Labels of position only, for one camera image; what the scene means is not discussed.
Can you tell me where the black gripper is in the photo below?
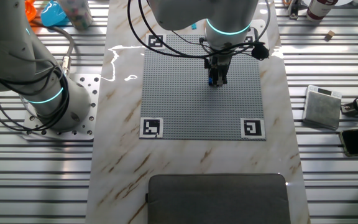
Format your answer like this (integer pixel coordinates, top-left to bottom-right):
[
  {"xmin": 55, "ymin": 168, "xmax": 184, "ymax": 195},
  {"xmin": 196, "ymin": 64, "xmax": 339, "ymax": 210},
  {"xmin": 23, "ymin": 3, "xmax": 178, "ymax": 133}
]
[{"xmin": 204, "ymin": 53, "xmax": 233, "ymax": 88}]

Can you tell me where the grey Lego baseplate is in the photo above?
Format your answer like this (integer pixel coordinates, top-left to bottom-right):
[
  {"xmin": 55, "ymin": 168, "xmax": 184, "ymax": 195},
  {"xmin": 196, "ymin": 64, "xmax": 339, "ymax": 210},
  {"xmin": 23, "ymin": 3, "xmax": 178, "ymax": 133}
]
[{"xmin": 139, "ymin": 33, "xmax": 267, "ymax": 142}]

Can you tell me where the silver digital scale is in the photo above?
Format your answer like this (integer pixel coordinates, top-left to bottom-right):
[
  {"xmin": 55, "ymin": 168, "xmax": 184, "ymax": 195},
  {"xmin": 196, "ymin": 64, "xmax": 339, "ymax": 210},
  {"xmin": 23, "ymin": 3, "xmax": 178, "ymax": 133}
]
[{"xmin": 302, "ymin": 85, "xmax": 343, "ymax": 131}]

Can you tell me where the grey fabric pad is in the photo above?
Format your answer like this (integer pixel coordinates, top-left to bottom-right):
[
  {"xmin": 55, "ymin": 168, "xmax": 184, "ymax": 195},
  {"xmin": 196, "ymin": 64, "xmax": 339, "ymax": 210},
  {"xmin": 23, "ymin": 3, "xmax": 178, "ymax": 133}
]
[{"xmin": 146, "ymin": 173, "xmax": 291, "ymax": 224}]

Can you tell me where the red white can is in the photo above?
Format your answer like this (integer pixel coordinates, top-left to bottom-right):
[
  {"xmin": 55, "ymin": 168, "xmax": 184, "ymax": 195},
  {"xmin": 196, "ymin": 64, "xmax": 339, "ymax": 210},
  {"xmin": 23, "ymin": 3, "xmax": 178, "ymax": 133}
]
[{"xmin": 306, "ymin": 0, "xmax": 338, "ymax": 22}]

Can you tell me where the metal robot mounting plate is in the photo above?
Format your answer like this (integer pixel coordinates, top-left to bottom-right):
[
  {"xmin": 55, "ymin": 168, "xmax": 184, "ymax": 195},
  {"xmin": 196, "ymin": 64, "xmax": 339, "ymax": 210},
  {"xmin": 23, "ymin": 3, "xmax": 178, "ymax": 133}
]
[{"xmin": 22, "ymin": 73, "xmax": 101, "ymax": 141}]

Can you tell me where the clear plastic cup with lid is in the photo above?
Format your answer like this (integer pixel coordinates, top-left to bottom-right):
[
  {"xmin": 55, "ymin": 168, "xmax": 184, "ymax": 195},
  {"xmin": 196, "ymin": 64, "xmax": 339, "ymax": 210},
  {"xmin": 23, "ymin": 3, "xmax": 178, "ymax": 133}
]
[{"xmin": 57, "ymin": 0, "xmax": 94, "ymax": 31}]

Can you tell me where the orange toy shovel green shaft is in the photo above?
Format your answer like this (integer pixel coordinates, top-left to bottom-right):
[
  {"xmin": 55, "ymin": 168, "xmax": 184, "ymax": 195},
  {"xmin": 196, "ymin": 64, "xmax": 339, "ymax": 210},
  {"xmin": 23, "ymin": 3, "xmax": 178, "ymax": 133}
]
[{"xmin": 22, "ymin": 0, "xmax": 38, "ymax": 20}]

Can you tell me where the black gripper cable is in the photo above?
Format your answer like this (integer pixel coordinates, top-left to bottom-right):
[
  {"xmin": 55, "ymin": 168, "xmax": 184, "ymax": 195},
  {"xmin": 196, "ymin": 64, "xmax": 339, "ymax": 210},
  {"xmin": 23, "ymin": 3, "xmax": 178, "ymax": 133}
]
[{"xmin": 126, "ymin": 0, "xmax": 272, "ymax": 60}]

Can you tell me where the grey hose with metal connector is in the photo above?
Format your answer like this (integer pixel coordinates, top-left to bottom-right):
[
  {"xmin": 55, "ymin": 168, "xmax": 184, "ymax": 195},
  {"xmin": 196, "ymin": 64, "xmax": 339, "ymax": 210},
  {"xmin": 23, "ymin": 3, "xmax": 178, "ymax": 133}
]
[{"xmin": 31, "ymin": 18, "xmax": 76, "ymax": 77}]

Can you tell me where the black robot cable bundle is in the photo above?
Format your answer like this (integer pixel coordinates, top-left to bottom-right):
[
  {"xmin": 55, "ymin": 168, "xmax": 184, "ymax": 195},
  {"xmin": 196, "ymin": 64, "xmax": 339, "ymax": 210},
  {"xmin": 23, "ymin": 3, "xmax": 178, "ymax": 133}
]
[{"xmin": 0, "ymin": 60, "xmax": 71, "ymax": 133}]

